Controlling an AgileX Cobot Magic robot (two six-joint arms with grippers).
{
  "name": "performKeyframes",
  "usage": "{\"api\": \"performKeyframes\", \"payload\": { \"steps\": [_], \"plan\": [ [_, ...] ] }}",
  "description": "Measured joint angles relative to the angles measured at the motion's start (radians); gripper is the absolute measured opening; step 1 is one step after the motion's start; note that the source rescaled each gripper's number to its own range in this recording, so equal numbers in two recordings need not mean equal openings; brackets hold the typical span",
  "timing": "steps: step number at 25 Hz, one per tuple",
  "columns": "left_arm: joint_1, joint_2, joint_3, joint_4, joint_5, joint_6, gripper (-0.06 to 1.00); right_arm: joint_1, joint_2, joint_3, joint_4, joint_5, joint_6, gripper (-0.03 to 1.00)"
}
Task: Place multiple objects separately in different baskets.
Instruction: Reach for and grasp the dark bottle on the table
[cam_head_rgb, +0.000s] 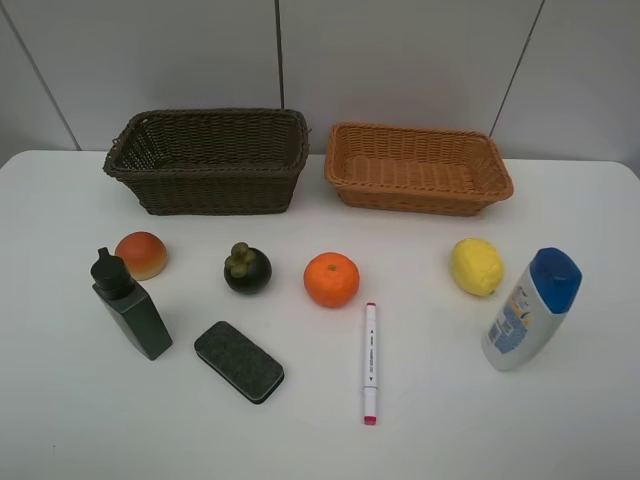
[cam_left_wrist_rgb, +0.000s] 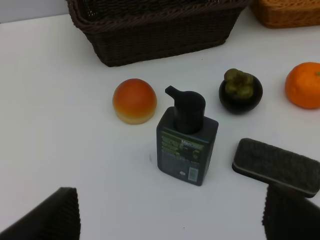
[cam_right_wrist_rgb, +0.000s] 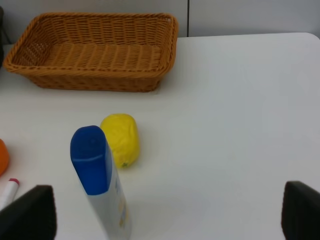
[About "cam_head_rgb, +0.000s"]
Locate orange tangerine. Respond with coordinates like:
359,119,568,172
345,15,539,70
303,252,360,308

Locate dark mangosteen fruit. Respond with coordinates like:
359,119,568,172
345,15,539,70
223,242,272,295

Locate white marker pink caps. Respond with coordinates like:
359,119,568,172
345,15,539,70
363,302,378,426

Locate black felt board eraser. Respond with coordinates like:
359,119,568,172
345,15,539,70
194,321,285,405

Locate yellow lemon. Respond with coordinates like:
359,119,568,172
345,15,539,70
449,238,505,297

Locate orange-red bread bun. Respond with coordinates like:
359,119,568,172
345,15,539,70
115,232,168,281

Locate dark green square bottle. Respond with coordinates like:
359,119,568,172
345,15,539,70
90,247,173,361

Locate white bottle blue cap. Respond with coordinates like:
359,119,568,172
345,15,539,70
481,247,582,371

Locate orange wicker basket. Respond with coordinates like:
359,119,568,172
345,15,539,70
324,122,514,216

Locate dark brown wicker basket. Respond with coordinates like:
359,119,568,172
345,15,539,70
103,108,309,216

